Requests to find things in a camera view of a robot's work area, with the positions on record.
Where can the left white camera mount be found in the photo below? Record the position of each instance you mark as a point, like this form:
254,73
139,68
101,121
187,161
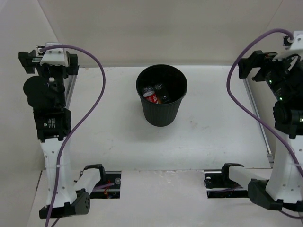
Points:
53,57

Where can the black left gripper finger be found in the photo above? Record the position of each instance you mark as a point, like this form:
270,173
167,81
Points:
73,67
27,61

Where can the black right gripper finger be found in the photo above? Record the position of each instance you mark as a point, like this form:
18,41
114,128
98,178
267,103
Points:
261,75
257,59

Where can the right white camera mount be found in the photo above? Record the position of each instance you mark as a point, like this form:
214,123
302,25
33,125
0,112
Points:
296,47

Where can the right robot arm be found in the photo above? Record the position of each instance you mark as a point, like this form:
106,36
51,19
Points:
284,188

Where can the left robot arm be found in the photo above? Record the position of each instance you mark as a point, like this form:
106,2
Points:
46,95

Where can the red cap soda bottle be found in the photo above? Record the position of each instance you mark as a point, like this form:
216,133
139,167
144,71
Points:
159,94

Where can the clear plastic bottle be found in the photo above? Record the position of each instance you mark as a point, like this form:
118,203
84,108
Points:
153,87

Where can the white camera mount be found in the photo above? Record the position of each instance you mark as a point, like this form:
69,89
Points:
296,47
53,57

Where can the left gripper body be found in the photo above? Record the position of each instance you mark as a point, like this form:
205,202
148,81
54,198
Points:
26,61

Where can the black plastic bin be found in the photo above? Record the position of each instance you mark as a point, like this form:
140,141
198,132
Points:
175,83

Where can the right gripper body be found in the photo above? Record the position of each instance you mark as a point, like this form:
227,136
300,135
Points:
275,72

